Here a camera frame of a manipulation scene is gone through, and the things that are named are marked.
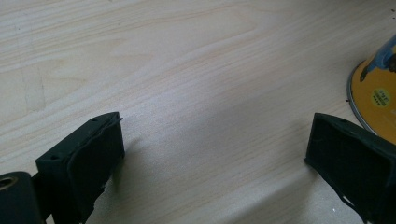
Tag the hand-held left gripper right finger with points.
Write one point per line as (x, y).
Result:
(355, 158)

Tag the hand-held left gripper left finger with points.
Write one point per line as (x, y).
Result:
(84, 161)

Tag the yellow chip can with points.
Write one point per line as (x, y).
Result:
(375, 93)

